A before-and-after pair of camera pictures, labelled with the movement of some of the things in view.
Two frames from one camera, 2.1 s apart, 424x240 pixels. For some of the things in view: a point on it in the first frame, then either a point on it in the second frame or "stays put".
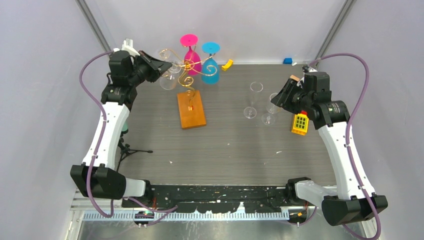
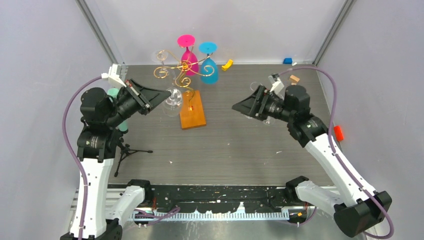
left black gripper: x=161 y=66 to x=150 y=97
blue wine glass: x=210 y=74 stays put
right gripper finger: x=283 y=97 to x=253 y=109
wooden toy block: x=294 y=78 stays put
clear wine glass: x=168 y=80 to x=171 y=104
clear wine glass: x=164 y=54 stays put
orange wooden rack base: x=191 y=109 stays put
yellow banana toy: x=225 y=68 stays put
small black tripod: x=125 y=151 stays put
